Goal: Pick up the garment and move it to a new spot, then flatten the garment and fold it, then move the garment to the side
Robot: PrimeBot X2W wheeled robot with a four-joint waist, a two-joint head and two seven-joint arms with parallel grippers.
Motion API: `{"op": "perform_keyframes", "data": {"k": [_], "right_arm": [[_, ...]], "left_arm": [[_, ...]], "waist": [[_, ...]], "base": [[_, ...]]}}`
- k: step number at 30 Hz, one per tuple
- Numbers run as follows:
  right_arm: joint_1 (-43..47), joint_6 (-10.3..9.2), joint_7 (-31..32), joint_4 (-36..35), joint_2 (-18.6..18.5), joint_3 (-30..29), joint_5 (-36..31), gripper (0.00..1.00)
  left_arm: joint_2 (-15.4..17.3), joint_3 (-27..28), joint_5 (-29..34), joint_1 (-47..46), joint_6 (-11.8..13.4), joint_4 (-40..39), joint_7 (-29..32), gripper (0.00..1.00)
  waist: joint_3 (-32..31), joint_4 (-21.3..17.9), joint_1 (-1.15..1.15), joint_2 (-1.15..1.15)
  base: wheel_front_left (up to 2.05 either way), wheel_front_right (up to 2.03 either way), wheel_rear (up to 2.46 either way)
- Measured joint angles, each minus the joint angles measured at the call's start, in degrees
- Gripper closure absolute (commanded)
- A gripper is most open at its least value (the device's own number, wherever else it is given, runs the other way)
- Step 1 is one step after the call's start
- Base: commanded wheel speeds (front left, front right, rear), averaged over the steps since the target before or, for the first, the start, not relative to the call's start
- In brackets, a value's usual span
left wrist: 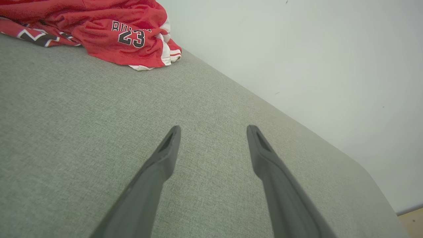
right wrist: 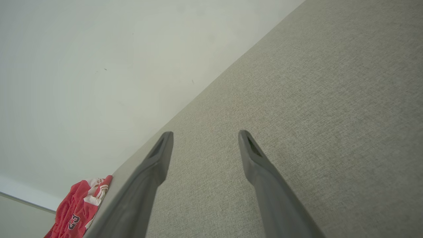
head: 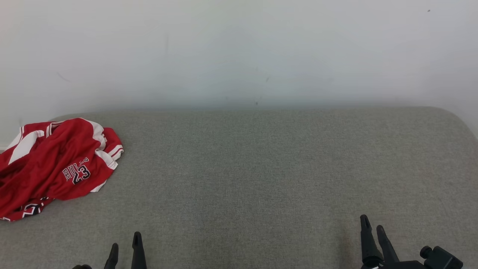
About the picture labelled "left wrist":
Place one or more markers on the grey fabric sofa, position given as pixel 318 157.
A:
pixel 99 132

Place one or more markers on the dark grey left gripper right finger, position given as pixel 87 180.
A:
pixel 284 198

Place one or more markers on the red Bulls jersey white sleeves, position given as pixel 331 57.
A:
pixel 39 13

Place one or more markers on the red Bulls 23 shorts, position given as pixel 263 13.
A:
pixel 105 49

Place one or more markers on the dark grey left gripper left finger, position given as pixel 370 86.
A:
pixel 145 195

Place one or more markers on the grey wall baseboard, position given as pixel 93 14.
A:
pixel 411 209

